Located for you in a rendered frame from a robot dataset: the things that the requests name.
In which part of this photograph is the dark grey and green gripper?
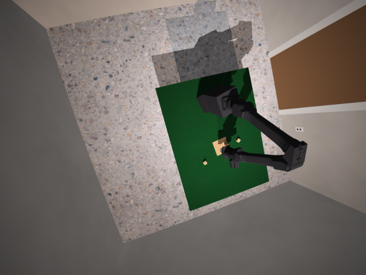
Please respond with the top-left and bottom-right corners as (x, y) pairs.
(221, 145), (230, 159)

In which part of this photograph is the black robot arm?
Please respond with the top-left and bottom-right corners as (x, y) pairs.
(221, 94), (307, 172)

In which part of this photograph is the peach flat mat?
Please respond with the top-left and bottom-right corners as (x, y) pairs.
(213, 137), (228, 156)

